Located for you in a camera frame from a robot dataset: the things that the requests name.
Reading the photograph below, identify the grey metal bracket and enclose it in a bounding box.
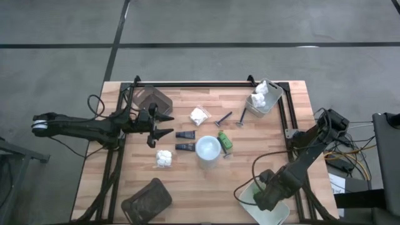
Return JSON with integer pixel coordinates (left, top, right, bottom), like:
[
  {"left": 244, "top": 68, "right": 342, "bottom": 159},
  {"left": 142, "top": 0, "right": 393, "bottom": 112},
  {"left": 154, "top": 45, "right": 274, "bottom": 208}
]
[{"left": 284, "top": 127, "right": 298, "bottom": 141}]

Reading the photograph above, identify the clear bag of cotton pads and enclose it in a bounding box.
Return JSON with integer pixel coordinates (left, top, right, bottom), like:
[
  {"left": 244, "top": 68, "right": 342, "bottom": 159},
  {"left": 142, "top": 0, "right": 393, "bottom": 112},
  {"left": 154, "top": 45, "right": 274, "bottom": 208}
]
[{"left": 189, "top": 105, "right": 212, "bottom": 127}]

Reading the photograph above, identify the blue disposable razor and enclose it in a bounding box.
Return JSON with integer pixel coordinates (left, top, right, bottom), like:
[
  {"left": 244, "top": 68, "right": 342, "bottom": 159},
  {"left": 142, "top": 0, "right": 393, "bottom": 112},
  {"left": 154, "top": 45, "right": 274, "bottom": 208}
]
[
  {"left": 217, "top": 136, "right": 233, "bottom": 159},
  {"left": 235, "top": 107, "right": 248, "bottom": 128},
  {"left": 214, "top": 111, "right": 233, "bottom": 128}
]

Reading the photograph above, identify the beige plastic handled bin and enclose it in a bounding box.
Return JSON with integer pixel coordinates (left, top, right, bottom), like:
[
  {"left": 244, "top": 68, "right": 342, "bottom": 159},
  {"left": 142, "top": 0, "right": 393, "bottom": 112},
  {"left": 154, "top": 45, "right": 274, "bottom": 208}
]
[{"left": 244, "top": 77, "right": 284, "bottom": 119}]

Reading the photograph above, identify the white wipes canister yellow label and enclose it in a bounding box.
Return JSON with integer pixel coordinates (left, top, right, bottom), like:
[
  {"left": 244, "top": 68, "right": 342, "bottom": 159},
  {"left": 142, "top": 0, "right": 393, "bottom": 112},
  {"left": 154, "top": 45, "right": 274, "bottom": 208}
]
[{"left": 195, "top": 134, "right": 223, "bottom": 170}]

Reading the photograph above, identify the grey metal stand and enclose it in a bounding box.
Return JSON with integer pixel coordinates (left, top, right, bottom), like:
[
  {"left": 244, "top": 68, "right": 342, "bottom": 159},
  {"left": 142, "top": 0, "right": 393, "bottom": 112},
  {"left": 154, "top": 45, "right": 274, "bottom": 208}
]
[{"left": 0, "top": 136, "right": 51, "bottom": 225}]

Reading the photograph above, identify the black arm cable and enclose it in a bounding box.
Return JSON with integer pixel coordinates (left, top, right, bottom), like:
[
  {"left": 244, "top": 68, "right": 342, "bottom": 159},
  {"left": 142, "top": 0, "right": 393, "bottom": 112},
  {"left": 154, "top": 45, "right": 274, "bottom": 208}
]
[
  {"left": 233, "top": 149, "right": 303, "bottom": 207},
  {"left": 86, "top": 94, "right": 132, "bottom": 120}
]

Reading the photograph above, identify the grey translucent plastic bin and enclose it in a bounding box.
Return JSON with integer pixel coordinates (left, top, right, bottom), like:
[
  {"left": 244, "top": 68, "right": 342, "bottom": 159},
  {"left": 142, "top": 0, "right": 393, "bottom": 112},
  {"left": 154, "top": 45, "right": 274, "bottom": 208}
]
[{"left": 131, "top": 86, "right": 174, "bottom": 116}]

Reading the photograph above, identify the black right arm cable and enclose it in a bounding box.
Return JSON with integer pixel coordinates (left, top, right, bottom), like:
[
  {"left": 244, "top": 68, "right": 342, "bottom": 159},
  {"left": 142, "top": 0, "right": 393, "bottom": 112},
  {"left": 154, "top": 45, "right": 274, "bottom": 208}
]
[{"left": 233, "top": 149, "right": 303, "bottom": 207}]

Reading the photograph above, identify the white paper sheet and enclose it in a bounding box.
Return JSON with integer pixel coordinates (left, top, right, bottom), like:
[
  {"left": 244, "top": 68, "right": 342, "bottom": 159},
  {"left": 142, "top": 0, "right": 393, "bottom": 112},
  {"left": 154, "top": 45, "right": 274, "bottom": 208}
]
[{"left": 327, "top": 172, "right": 346, "bottom": 195}]

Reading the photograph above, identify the black aluminium table frame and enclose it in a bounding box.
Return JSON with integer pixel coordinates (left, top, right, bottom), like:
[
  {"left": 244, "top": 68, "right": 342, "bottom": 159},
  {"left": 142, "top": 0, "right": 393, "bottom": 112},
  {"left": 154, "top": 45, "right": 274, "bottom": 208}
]
[{"left": 70, "top": 74, "right": 342, "bottom": 225}]

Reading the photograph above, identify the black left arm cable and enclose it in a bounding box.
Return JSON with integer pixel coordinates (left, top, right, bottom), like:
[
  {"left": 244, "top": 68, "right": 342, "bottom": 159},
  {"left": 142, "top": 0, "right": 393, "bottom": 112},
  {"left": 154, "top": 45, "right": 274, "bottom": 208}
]
[{"left": 86, "top": 94, "right": 132, "bottom": 120}]

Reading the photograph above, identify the white plastic bin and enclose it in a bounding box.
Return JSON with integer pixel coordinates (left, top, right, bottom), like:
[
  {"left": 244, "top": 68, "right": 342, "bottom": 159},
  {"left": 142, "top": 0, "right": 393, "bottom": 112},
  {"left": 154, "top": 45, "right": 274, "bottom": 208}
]
[{"left": 238, "top": 178, "right": 291, "bottom": 225}]

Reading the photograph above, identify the black power brick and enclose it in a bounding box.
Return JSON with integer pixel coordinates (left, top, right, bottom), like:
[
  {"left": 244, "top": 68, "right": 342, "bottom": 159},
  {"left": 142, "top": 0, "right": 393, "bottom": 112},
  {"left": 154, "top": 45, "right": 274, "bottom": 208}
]
[{"left": 325, "top": 156, "right": 356, "bottom": 173}]

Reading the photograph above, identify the yellow floor cable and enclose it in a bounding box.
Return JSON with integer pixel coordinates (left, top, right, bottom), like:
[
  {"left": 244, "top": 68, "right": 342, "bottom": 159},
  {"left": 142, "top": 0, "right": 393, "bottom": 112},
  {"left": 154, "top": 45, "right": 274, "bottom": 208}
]
[{"left": 323, "top": 144, "right": 373, "bottom": 182}]

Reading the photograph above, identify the dark blue toiletry tube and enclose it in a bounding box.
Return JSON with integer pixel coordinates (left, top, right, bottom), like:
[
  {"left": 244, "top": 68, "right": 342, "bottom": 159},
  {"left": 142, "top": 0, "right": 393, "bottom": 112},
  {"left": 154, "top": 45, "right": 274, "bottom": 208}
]
[
  {"left": 174, "top": 142, "right": 196, "bottom": 153},
  {"left": 175, "top": 130, "right": 196, "bottom": 140}
]

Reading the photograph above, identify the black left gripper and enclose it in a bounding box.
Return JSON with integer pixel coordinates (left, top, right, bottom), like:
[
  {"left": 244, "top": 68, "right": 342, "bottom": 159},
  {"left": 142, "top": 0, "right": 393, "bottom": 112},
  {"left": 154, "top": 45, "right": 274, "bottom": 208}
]
[{"left": 126, "top": 102, "right": 175, "bottom": 149}]

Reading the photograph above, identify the clear bag of cotton balls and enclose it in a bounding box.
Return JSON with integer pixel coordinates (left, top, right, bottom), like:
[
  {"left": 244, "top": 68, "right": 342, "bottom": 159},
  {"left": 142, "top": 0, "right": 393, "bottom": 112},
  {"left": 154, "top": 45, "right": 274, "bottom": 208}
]
[{"left": 154, "top": 149, "right": 174, "bottom": 169}]

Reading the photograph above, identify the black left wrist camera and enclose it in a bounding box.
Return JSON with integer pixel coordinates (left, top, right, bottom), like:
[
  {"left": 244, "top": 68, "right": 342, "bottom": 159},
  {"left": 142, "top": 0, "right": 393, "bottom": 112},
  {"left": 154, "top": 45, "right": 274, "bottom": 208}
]
[{"left": 136, "top": 108, "right": 150, "bottom": 124}]

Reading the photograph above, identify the dark brown plastic bin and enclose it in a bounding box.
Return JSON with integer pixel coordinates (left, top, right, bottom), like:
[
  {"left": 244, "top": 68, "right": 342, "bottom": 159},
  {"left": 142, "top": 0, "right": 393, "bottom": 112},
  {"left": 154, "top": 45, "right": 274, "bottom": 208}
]
[{"left": 121, "top": 177, "right": 173, "bottom": 225}]

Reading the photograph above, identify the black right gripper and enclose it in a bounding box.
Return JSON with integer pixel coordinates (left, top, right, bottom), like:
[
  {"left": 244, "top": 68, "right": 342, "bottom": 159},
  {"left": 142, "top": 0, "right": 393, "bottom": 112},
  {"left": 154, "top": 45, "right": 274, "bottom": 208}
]
[{"left": 252, "top": 167, "right": 303, "bottom": 211}]

